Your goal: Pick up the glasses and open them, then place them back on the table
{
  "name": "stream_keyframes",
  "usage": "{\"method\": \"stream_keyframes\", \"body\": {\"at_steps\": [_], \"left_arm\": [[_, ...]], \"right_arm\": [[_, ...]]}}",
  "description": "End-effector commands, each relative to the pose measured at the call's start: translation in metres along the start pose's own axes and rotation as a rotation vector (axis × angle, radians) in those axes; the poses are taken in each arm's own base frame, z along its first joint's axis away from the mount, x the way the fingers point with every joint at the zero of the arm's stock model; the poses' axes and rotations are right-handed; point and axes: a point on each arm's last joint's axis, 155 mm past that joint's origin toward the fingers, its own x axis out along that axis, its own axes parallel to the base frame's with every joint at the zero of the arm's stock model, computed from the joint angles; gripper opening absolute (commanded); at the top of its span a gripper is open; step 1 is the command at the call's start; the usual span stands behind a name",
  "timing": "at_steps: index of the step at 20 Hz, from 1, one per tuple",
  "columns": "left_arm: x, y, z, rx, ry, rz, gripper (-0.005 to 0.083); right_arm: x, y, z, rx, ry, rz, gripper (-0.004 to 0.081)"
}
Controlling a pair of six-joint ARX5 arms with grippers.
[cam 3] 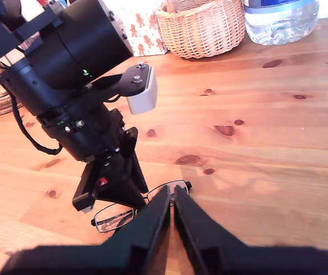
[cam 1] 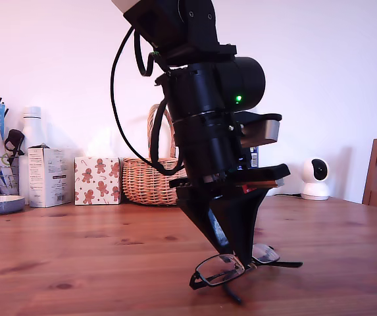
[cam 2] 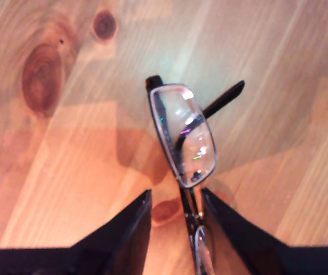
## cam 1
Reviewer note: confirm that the black bottle opener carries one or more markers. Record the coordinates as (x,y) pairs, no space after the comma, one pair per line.
(14,136)

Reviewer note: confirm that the black-framed glasses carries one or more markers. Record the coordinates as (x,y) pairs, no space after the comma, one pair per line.
(290,264)

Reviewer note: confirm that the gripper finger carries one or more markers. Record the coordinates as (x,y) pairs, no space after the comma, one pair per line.
(241,224)
(196,210)

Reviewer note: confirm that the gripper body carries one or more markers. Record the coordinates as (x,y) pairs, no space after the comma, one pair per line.
(208,148)

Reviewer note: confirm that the arm camera box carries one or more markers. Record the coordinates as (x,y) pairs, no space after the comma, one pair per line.
(270,130)

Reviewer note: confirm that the white tissue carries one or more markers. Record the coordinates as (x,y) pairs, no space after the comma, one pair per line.
(101,148)

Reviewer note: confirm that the small white round camera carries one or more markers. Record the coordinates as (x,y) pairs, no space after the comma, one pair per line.
(314,192)

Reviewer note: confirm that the white metal bottle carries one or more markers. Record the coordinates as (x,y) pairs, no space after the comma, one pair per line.
(33,128)

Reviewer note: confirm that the white printed carton box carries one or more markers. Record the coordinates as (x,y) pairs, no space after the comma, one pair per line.
(48,177)

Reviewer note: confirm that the gingerbread print tissue box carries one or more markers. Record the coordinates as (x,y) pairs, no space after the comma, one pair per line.
(97,181)

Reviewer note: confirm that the large clear water bottle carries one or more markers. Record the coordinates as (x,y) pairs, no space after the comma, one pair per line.
(254,158)

